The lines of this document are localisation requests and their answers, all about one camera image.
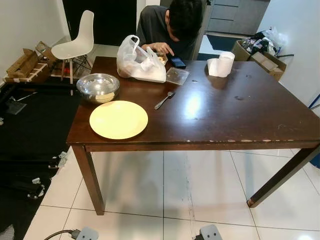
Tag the person's right hand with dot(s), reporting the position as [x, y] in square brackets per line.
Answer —
[160, 48]

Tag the pale yellow round plate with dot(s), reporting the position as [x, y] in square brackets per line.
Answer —
[119, 120]

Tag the takeaway food container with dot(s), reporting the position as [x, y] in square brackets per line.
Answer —
[162, 59]

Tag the dark blue smartphone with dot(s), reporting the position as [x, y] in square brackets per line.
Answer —
[177, 62]

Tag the white plastic carrier bag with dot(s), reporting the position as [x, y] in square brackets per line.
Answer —
[142, 67]

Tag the person in grey shirt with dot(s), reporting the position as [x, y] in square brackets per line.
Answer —
[172, 22]

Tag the clear plastic container lid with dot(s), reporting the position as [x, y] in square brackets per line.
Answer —
[177, 76]

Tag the silver metal fork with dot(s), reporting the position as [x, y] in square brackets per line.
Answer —
[163, 101]

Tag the stainless steel bowl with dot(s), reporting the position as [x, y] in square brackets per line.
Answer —
[97, 86]

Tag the grey panelled door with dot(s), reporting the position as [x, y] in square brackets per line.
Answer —
[237, 15]

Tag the white plastic chair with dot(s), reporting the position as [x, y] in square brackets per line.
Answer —
[75, 47]

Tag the dark wooden dining table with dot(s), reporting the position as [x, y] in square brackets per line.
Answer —
[225, 115]

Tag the cardboard box with clutter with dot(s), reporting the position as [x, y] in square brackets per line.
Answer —
[265, 59]

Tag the flat open cardboard boxes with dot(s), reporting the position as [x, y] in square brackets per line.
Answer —
[25, 64]

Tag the black floor mat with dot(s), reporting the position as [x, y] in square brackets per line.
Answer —
[30, 130]

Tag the blue mop stick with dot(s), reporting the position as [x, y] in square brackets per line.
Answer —
[314, 101]

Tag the blue plastic bin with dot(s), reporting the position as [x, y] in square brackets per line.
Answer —
[316, 160]

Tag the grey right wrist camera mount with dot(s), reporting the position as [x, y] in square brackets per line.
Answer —
[210, 232]

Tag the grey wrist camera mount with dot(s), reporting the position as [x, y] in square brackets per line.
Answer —
[87, 234]
[210, 232]

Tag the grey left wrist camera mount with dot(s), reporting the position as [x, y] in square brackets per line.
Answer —
[87, 234]

